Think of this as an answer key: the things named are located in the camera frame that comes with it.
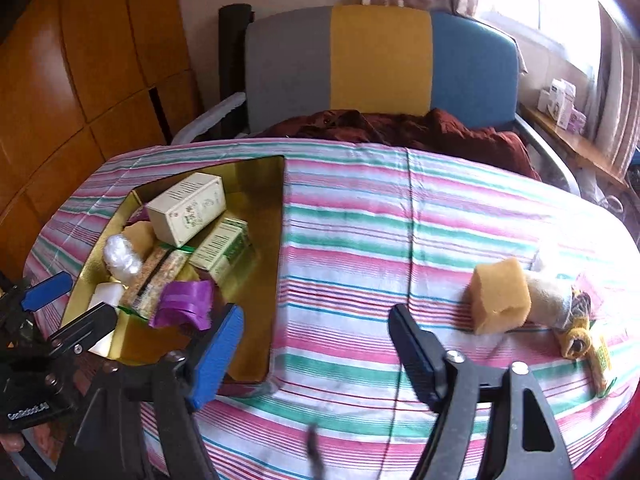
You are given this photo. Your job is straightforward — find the person's left hand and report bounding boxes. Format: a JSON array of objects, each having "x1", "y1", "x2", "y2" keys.
[{"x1": 0, "y1": 435, "x2": 26, "y2": 461}]

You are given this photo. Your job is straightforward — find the gold cardboard box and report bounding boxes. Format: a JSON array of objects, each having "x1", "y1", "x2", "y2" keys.
[{"x1": 59, "y1": 155, "x2": 286, "y2": 385}]

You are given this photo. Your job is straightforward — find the green cracker packet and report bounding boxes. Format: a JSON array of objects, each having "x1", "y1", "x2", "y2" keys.
[
  {"x1": 590, "y1": 332, "x2": 618, "y2": 396},
  {"x1": 117, "y1": 245, "x2": 193, "y2": 318}
]

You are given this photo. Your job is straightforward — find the grey yellow blue chair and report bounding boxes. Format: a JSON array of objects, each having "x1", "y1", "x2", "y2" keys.
[{"x1": 172, "y1": 4, "x2": 583, "y2": 196}]

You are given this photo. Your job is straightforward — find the wooden shelf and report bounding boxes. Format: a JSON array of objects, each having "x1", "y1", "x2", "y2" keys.
[{"x1": 520, "y1": 102, "x2": 631, "y2": 191}]

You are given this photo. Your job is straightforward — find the striped curtain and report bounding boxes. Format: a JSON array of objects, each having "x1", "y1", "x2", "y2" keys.
[{"x1": 590, "y1": 0, "x2": 640, "y2": 176}]

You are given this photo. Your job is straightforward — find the white plastic bag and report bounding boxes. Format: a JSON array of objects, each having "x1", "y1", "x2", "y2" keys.
[{"x1": 102, "y1": 234, "x2": 143, "y2": 281}]

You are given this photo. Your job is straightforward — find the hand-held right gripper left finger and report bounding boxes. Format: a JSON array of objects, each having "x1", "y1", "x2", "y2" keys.
[{"x1": 75, "y1": 302, "x2": 246, "y2": 480}]

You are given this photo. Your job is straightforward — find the dark red cloth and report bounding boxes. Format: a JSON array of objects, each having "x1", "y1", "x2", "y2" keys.
[{"x1": 252, "y1": 107, "x2": 543, "y2": 181}]

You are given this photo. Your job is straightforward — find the yellow sponge block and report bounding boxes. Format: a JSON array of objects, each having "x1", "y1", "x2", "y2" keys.
[
  {"x1": 122, "y1": 220, "x2": 156, "y2": 256},
  {"x1": 470, "y1": 258, "x2": 532, "y2": 336}
]

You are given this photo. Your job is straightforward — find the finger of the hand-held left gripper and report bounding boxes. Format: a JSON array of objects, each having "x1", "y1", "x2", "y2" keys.
[
  {"x1": 47, "y1": 302, "x2": 120, "y2": 361},
  {"x1": 20, "y1": 271, "x2": 73, "y2": 312}
]

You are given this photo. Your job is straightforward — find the white soap bar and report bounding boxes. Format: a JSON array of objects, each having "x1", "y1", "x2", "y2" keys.
[{"x1": 89, "y1": 281, "x2": 125, "y2": 358}]

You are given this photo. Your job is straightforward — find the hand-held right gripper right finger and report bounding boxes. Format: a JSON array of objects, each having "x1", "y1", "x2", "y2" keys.
[{"x1": 387, "y1": 303, "x2": 573, "y2": 480}]

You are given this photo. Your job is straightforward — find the striped tablecloth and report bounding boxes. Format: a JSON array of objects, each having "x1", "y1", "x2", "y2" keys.
[{"x1": 25, "y1": 140, "x2": 640, "y2": 480}]

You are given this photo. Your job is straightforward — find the purple plastic packet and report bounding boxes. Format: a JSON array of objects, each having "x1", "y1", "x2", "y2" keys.
[{"x1": 150, "y1": 280, "x2": 216, "y2": 332}]

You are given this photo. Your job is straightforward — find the grey striped sock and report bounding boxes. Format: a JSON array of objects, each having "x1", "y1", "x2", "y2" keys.
[{"x1": 570, "y1": 290, "x2": 593, "y2": 328}]

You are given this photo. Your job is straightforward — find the white towel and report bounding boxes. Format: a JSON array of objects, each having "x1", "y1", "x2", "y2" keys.
[{"x1": 522, "y1": 270, "x2": 576, "y2": 331}]

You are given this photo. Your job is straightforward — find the wooden wardrobe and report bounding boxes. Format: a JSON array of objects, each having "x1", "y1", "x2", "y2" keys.
[{"x1": 0, "y1": 0, "x2": 203, "y2": 281}]

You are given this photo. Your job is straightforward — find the yellow tape roll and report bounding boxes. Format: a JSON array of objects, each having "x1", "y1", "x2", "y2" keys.
[{"x1": 557, "y1": 325, "x2": 596, "y2": 360}]

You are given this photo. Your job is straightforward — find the large cream carton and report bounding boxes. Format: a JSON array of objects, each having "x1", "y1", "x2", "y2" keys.
[{"x1": 145, "y1": 172, "x2": 227, "y2": 248}]

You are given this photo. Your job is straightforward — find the small green white carton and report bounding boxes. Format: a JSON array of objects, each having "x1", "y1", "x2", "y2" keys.
[{"x1": 189, "y1": 217, "x2": 251, "y2": 283}]

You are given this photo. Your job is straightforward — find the red garment with white trim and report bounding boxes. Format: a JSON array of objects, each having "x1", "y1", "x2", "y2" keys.
[{"x1": 570, "y1": 400, "x2": 640, "y2": 480}]

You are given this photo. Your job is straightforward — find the pink packet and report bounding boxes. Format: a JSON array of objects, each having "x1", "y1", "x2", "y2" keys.
[{"x1": 575, "y1": 272, "x2": 606, "y2": 306}]

